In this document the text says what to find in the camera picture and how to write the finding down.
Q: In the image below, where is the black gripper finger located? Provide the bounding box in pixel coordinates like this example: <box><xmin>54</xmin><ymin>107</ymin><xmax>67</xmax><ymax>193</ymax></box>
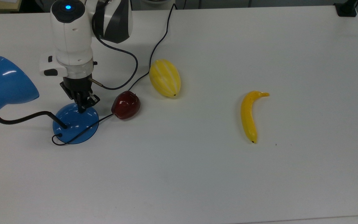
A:
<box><xmin>76</xmin><ymin>92</ymin><xmax>87</xmax><ymax>113</ymax></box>
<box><xmin>85</xmin><ymin>91</ymin><xmax>100</xmax><ymax>109</ymax></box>

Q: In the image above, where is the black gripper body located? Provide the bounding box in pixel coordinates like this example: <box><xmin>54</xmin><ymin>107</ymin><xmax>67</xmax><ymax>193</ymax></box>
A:
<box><xmin>60</xmin><ymin>74</ymin><xmax>94</xmax><ymax>100</ymax></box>

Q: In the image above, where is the blue desk lamp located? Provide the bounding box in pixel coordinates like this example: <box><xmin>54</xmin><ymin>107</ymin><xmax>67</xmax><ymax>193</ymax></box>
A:
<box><xmin>0</xmin><ymin>56</ymin><xmax>100</xmax><ymax>145</ymax></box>

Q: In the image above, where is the red toy apple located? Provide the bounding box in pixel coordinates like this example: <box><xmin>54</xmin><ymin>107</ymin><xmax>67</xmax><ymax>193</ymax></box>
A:
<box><xmin>111</xmin><ymin>91</ymin><xmax>141</xmax><ymax>120</ymax></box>

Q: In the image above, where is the yellow striped toy melon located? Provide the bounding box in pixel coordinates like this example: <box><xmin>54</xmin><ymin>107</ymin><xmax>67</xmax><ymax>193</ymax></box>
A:
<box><xmin>149</xmin><ymin>59</ymin><xmax>181</xmax><ymax>97</ymax></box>

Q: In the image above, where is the yellow toy banana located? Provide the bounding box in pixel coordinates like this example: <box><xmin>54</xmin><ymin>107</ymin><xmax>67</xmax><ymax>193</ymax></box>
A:
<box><xmin>240</xmin><ymin>91</ymin><xmax>270</xmax><ymax>144</ymax></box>

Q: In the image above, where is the black corner clamp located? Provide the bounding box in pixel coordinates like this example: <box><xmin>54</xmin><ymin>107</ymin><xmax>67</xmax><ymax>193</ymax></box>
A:
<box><xmin>334</xmin><ymin>0</ymin><xmax>358</xmax><ymax>17</ymax></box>

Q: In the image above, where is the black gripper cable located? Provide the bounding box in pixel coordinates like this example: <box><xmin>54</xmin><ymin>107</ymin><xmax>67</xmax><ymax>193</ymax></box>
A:
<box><xmin>89</xmin><ymin>0</ymin><xmax>139</xmax><ymax>91</ymax></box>

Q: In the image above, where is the black lamp power cable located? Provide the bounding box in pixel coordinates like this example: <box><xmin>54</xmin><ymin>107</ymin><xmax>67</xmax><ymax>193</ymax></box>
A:
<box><xmin>52</xmin><ymin>3</ymin><xmax>177</xmax><ymax>146</ymax></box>

